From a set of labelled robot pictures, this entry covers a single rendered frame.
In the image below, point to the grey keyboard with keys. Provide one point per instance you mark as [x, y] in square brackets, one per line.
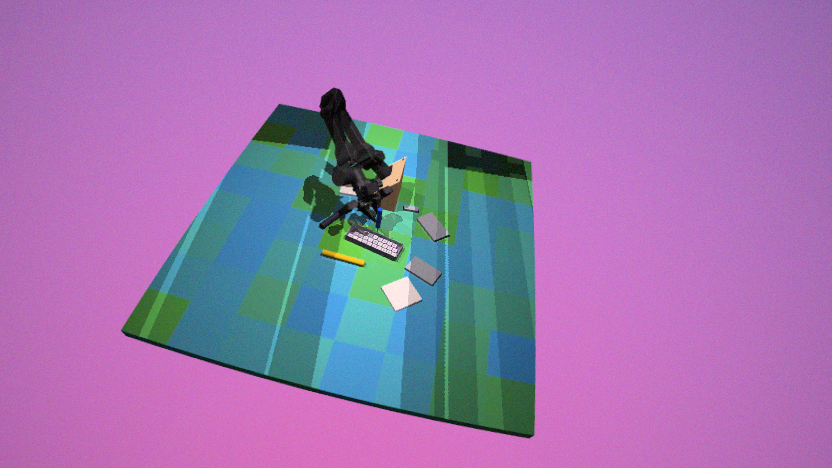
[374, 241]

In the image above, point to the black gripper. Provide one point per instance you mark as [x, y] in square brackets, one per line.
[361, 202]

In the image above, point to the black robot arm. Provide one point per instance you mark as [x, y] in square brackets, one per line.
[339, 123]

